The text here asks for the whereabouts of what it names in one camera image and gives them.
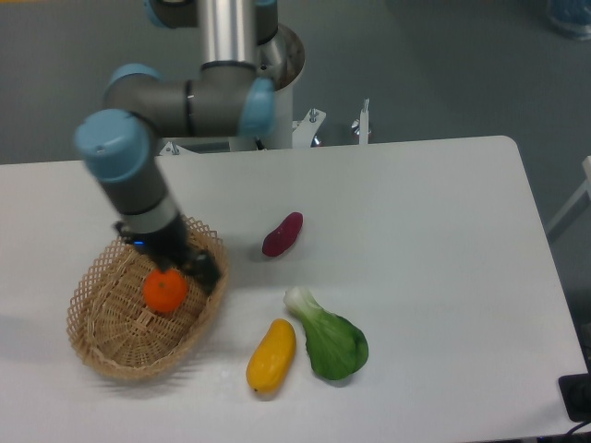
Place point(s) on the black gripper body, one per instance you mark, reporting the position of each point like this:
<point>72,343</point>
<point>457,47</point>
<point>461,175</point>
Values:
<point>165,247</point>

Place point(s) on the orange fruit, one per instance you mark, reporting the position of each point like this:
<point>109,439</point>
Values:
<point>164,291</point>

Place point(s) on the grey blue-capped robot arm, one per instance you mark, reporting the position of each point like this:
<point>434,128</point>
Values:
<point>228,99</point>

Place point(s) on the oval wicker basket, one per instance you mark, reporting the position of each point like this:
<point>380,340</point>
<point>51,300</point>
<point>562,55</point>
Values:
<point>114,332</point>

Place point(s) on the purple sweet potato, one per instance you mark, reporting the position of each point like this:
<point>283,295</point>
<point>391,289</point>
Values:
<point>284,236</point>

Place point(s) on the yellow mango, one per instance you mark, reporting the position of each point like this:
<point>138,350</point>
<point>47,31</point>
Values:
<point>271,361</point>

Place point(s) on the green bok choy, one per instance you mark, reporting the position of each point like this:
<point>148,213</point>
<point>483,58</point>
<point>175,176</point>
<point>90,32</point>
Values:
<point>336,347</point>

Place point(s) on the black device at table edge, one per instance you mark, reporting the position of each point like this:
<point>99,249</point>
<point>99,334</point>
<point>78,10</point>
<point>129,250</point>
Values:
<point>575,392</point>

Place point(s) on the blue object top right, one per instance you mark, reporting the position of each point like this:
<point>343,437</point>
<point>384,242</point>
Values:
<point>570,17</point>

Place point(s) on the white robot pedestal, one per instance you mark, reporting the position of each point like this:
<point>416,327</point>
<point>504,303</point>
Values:
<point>282,59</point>

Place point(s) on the white frame at right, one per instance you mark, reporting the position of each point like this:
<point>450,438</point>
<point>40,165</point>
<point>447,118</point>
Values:
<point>574,206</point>

